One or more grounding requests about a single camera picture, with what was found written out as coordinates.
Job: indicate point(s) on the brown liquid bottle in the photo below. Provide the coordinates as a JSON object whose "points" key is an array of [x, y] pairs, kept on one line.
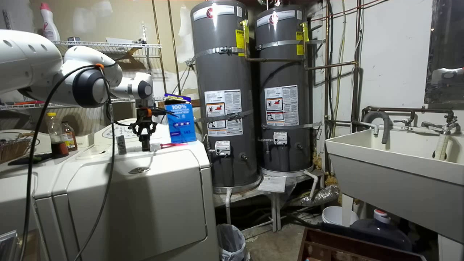
{"points": [[59, 143]]}

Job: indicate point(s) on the right grey water heater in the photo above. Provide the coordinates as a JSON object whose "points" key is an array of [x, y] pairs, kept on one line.
{"points": [[285, 98]]}

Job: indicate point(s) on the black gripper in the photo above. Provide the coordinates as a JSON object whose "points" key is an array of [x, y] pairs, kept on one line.
{"points": [[146, 126]]}

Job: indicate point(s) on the grey water heater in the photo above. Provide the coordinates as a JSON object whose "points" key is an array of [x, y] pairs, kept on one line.
{"points": [[285, 98], [226, 91]]}

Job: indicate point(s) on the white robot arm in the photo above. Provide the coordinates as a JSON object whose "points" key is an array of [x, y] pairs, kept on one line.
{"points": [[82, 76]]}

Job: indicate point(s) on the blue detergent box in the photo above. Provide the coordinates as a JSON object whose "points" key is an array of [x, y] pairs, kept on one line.
{"points": [[181, 118]]}

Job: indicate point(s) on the small white trash bin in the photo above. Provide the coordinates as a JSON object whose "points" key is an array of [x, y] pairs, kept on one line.
{"points": [[233, 243]]}

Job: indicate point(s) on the white utility sink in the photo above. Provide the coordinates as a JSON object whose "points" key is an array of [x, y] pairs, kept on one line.
{"points": [[405, 178]]}

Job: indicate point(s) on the white washing machine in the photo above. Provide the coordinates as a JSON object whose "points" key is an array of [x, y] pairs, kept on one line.
{"points": [[114, 202]]}

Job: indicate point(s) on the left grey water heater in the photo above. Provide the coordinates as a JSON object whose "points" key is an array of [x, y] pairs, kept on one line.
{"points": [[226, 91]]}

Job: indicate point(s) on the white plastic bucket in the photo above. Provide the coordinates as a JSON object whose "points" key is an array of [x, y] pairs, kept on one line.
{"points": [[337, 215]]}

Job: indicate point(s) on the sink faucet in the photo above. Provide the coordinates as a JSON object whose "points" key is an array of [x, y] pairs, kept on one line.
{"points": [[410, 118]]}

